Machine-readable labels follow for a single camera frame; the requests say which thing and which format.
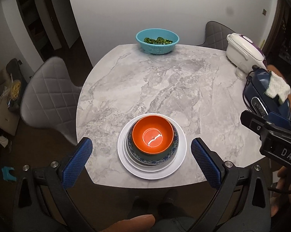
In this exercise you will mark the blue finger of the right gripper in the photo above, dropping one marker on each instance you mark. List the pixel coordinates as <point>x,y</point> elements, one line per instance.
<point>278,120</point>
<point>254,123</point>

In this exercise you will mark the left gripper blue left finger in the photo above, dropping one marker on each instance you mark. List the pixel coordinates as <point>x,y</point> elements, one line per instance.
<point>73,165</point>

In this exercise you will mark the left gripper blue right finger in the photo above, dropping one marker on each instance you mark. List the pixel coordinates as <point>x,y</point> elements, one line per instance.
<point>209,162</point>

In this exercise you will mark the large white plate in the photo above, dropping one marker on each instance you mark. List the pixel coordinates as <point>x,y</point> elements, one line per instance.
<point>136,169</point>

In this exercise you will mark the green blue patterned bowl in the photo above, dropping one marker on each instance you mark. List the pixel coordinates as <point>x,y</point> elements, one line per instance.
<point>151,159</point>

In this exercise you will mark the orange plastic bowl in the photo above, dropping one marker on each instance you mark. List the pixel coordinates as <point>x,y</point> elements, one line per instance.
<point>152,134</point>

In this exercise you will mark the small white plate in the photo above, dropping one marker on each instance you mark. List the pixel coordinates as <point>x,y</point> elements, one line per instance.
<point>154,168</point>

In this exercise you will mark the dark blue kitchen appliance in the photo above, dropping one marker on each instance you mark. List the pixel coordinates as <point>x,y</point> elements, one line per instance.
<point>260,97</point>

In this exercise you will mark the right hand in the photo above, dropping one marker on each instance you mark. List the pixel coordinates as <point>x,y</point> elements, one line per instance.
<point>281,202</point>

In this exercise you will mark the left hand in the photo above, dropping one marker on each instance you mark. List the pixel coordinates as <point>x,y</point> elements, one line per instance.
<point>136,224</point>

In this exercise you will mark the white green cloth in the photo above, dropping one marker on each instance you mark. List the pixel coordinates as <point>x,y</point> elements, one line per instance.
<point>277,87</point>

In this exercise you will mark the white rice cooker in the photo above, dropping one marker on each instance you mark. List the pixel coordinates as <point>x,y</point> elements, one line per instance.
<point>243,53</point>

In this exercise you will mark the grey quilted chair left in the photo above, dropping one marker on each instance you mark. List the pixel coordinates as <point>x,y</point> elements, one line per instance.
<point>50,99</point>

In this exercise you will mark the grey quilted chair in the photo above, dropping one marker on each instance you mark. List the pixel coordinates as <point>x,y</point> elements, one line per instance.
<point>216,35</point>
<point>50,99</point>

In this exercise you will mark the grey quilted chair back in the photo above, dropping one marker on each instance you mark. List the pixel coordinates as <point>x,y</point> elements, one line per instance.
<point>216,35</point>

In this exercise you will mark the teal plastic colander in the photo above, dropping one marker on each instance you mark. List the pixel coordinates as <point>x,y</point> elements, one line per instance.
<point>153,33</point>

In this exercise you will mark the green vegetables in colander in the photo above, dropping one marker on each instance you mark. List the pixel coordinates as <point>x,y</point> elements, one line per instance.
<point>159,41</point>

